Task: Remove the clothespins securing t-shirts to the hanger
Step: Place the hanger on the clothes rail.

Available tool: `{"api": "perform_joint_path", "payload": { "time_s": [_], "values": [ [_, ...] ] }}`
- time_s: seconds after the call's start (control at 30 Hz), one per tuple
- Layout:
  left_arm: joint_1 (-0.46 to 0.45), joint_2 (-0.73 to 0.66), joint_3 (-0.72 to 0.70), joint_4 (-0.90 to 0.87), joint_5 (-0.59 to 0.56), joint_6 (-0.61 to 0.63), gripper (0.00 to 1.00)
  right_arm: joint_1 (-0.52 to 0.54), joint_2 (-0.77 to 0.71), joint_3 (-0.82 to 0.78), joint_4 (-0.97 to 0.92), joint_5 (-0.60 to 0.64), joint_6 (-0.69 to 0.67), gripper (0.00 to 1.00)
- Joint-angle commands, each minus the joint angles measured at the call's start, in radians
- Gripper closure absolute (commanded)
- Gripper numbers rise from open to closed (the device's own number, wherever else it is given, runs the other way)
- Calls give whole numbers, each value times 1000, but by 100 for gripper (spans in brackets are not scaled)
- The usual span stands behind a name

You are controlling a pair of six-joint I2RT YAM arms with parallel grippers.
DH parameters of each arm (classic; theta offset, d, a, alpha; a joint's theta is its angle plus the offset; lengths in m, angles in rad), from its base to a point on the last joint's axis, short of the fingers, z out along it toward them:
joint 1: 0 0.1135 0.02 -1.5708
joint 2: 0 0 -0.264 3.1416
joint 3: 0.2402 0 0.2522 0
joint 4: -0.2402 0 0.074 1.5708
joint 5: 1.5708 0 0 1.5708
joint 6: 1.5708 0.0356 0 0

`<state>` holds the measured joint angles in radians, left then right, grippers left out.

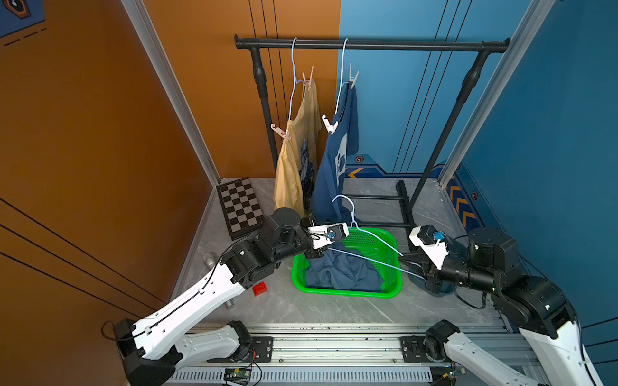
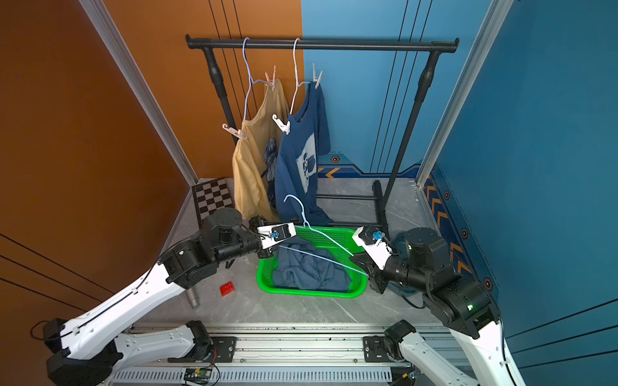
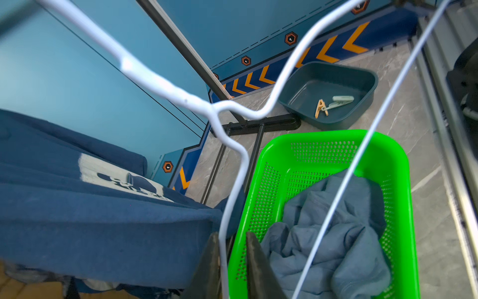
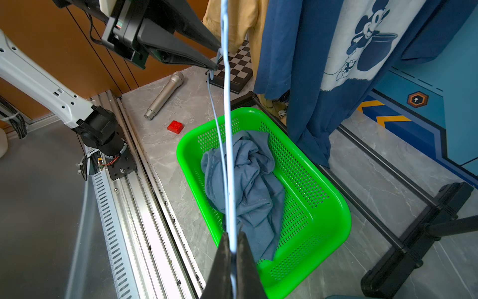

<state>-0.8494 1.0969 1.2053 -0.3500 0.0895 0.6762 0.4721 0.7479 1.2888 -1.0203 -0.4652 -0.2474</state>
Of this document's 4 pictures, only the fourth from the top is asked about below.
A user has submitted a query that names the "navy printed t-shirt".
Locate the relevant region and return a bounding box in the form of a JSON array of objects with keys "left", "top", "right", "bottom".
[{"left": 254, "top": 0, "right": 477, "bottom": 166}]

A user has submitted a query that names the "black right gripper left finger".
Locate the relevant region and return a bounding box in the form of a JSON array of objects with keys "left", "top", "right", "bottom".
[{"left": 201, "top": 232, "right": 233, "bottom": 299}]

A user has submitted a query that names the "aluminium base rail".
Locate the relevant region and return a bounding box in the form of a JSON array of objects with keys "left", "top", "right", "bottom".
[{"left": 92, "top": 90, "right": 205, "bottom": 299}]

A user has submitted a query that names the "checkered chess board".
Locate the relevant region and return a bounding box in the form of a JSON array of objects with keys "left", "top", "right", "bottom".
[{"left": 205, "top": 41, "right": 253, "bottom": 94}]

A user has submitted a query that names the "tan yellow t-shirt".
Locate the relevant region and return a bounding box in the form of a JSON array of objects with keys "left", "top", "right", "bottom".
[{"left": 202, "top": 0, "right": 288, "bottom": 120}]

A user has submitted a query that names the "black clothes rack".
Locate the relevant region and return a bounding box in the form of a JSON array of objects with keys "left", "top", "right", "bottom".
[{"left": 231, "top": 91, "right": 478, "bottom": 299}]

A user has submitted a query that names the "red toy block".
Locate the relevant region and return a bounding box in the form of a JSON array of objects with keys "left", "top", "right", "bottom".
[{"left": 167, "top": 120, "right": 184, "bottom": 135}]

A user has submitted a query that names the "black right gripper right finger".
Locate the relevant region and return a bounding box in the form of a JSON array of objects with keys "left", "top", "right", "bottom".
[{"left": 236, "top": 231, "right": 268, "bottom": 299}]

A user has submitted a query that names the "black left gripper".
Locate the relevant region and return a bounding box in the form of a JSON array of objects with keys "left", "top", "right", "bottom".
[{"left": 54, "top": 0, "right": 220, "bottom": 71}]

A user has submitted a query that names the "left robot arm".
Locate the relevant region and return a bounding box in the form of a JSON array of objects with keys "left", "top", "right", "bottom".
[{"left": 1, "top": 1, "right": 222, "bottom": 180}]

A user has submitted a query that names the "light blue wire hanger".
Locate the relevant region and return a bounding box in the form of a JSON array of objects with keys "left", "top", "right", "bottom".
[{"left": 218, "top": 0, "right": 238, "bottom": 299}]

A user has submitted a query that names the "slate blue t-shirt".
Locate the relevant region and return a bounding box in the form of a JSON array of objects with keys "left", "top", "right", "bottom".
[{"left": 200, "top": 130, "right": 287, "bottom": 263}]

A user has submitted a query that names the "silver metal cylinder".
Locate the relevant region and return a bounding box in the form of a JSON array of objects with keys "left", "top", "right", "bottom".
[{"left": 144, "top": 71, "right": 184, "bottom": 120}]

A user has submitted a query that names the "green plastic basket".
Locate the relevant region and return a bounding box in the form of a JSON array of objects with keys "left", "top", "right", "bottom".
[{"left": 177, "top": 107, "right": 352, "bottom": 299}]

